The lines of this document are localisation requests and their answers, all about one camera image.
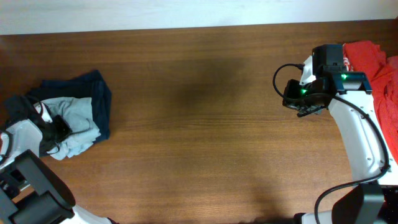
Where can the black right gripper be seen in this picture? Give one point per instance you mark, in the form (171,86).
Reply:
(296,106)

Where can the red t-shirt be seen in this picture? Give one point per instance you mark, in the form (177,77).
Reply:
(381,71)

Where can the folded dark navy garment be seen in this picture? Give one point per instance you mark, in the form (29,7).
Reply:
(89,85)

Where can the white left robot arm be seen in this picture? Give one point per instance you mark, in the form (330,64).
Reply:
(31,193)

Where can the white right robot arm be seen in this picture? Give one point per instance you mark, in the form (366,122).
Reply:
(326,84)

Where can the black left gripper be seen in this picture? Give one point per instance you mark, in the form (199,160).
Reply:
(65,130)

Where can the light blue t-shirt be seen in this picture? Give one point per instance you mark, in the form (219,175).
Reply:
(77,112)

